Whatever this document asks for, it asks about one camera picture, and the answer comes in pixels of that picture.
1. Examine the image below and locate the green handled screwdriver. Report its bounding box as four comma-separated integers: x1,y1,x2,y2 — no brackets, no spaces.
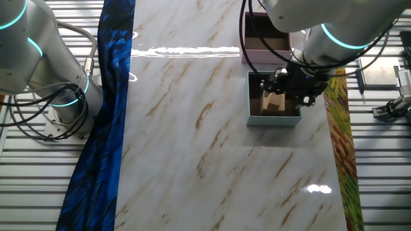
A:
354,67,367,105

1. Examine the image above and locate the blue painted cloth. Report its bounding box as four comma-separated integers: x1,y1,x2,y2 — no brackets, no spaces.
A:
55,0,136,231

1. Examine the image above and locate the light blue cardboard box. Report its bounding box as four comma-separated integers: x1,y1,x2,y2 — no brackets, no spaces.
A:
245,70,303,127

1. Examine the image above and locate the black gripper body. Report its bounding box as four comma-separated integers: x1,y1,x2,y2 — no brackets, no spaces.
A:
272,62,328,107

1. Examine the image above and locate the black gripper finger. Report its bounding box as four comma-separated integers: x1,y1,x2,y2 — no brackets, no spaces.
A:
273,87,292,98
259,78,274,97

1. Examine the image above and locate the black device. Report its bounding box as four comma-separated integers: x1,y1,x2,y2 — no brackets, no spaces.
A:
399,31,411,68

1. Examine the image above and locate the pink cardboard box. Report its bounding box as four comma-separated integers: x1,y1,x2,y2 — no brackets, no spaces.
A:
241,12,293,64

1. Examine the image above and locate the thick black cable bundle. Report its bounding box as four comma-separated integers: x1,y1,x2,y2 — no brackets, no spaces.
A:
0,82,89,142

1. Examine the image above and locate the grey cable with metal connector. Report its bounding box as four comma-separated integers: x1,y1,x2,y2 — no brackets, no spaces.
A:
53,19,98,78

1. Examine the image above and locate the white vented device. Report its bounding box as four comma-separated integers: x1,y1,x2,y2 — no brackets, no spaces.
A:
394,65,411,97

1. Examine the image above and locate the large wooden cube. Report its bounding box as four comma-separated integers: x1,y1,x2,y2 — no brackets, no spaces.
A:
259,90,286,117

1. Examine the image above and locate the white marble pattern sheet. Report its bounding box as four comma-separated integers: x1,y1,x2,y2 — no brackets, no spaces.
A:
114,0,349,231

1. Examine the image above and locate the square silver metal plate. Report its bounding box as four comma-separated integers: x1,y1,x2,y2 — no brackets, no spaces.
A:
358,56,401,87

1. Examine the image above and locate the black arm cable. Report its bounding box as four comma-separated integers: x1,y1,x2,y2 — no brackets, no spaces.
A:
247,0,309,69
238,0,260,75

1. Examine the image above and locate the yellow green painted cloth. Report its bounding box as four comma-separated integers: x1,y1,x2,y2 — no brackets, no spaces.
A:
322,67,365,231

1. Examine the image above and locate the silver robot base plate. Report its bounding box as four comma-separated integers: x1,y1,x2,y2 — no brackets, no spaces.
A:
43,110,97,145

